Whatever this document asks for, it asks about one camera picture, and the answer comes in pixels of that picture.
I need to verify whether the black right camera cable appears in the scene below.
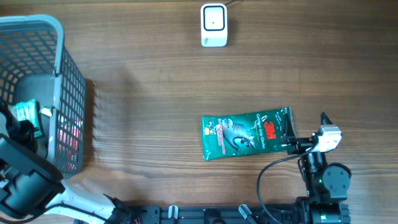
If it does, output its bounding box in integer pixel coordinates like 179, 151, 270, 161
256, 141, 320, 224

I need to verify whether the light green wipes packet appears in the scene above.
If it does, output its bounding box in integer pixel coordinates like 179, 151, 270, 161
10, 100, 44, 138

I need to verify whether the red white flat package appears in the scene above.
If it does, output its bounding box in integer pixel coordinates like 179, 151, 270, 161
56, 115, 83, 171

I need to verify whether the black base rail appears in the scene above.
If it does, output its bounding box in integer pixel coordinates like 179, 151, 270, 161
127, 202, 351, 224

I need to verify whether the grey plastic mesh basket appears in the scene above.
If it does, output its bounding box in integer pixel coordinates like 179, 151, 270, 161
1, 14, 86, 179

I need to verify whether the white barcode scanner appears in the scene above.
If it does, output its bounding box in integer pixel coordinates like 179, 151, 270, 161
200, 3, 228, 47

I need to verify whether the green 3M gloves package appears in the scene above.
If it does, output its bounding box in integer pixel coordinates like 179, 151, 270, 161
201, 107, 294, 161

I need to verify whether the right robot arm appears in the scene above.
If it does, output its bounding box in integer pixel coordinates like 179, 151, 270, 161
280, 113, 351, 224

